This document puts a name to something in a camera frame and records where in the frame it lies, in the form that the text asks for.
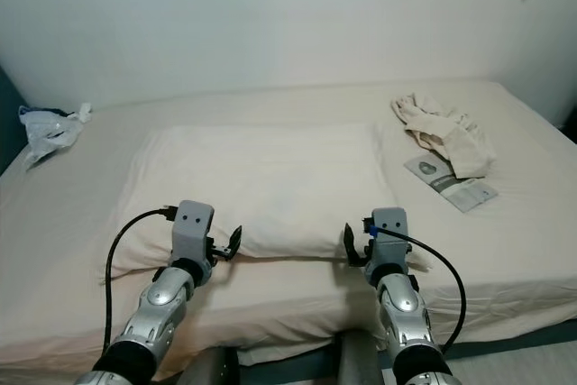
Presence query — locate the dark robot left leg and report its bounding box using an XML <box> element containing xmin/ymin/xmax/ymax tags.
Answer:
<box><xmin>175</xmin><ymin>346</ymin><xmax>241</xmax><ymax>385</ymax></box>

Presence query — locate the grey flat packet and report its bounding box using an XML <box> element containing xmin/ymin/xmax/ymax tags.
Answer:
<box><xmin>404</xmin><ymin>153</ymin><xmax>499</xmax><ymax>214</ymax></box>

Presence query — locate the cream white pillow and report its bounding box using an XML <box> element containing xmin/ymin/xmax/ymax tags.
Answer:
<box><xmin>110</xmin><ymin>123</ymin><xmax>431</xmax><ymax>274</ymax></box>

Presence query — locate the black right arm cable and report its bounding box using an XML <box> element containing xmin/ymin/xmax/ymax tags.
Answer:
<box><xmin>362</xmin><ymin>219</ymin><xmax>468</xmax><ymax>356</ymax></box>

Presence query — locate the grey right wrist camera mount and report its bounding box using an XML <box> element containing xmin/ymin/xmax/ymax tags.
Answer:
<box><xmin>369</xmin><ymin>206</ymin><xmax>410</xmax><ymax>268</ymax></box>

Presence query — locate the beige crumpled garment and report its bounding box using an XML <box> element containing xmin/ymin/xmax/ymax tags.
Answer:
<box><xmin>390</xmin><ymin>91</ymin><xmax>498</xmax><ymax>179</ymax></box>

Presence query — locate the clear crumpled plastic bag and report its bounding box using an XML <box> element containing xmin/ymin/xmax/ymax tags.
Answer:
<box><xmin>18</xmin><ymin>102</ymin><xmax>94</xmax><ymax>170</ymax></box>

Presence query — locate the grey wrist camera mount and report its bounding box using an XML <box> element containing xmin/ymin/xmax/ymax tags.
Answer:
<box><xmin>172</xmin><ymin>199</ymin><xmax>216</xmax><ymax>265</ymax></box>
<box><xmin>369</xmin><ymin>206</ymin><xmax>410</xmax><ymax>268</ymax></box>

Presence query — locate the dark robot right leg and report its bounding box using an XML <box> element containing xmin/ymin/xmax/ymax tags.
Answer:
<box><xmin>333</xmin><ymin>328</ymin><xmax>385</xmax><ymax>385</ymax></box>

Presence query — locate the dark robot leg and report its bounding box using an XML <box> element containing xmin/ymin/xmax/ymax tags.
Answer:
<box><xmin>333</xmin><ymin>328</ymin><xmax>385</xmax><ymax>385</ymax></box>
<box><xmin>175</xmin><ymin>346</ymin><xmax>241</xmax><ymax>385</ymax></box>

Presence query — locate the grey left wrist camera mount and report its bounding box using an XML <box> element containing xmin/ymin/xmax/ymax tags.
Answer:
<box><xmin>172</xmin><ymin>199</ymin><xmax>216</xmax><ymax>265</ymax></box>

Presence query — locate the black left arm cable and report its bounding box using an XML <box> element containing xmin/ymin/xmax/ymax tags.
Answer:
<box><xmin>101</xmin><ymin>206</ymin><xmax>178</xmax><ymax>356</ymax></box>

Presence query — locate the bed with cream sheet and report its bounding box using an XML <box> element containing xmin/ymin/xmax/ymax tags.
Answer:
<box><xmin>0</xmin><ymin>78</ymin><xmax>577</xmax><ymax>384</ymax></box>

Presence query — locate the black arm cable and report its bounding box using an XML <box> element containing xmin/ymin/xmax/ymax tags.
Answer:
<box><xmin>362</xmin><ymin>219</ymin><xmax>468</xmax><ymax>356</ymax></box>
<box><xmin>101</xmin><ymin>206</ymin><xmax>178</xmax><ymax>356</ymax></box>

